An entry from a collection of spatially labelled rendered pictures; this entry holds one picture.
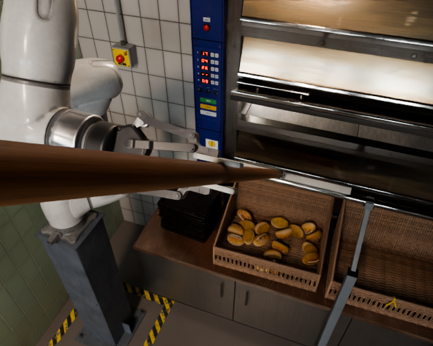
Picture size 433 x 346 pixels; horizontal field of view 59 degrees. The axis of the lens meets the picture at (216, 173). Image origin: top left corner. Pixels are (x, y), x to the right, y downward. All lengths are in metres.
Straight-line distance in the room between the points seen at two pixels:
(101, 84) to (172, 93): 0.94
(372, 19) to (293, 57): 0.35
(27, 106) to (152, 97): 1.58
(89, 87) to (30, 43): 0.57
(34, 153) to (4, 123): 0.48
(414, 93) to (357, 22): 0.39
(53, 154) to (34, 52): 0.44
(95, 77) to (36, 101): 0.57
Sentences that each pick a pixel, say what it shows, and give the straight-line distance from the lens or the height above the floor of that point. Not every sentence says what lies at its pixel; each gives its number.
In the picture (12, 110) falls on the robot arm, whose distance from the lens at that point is 0.66.
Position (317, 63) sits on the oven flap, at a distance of 1.80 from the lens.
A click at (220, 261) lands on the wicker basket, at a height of 0.62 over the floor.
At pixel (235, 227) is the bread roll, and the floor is 0.65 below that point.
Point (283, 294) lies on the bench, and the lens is 2.06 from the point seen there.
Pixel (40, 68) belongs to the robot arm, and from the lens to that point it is 0.64.
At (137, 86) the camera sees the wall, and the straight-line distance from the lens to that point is 2.19.
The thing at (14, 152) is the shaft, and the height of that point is 2.23.
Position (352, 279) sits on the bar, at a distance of 1.74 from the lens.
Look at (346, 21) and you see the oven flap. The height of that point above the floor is 1.76.
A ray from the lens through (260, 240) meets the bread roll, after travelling 2.15.
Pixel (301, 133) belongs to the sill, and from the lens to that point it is 1.99.
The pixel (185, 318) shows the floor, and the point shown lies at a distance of 2.61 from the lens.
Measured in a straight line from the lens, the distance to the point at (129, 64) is 2.05.
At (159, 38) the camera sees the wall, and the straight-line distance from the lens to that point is 1.99.
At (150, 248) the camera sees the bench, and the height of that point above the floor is 0.58.
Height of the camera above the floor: 2.33
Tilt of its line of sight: 43 degrees down
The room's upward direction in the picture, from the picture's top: straight up
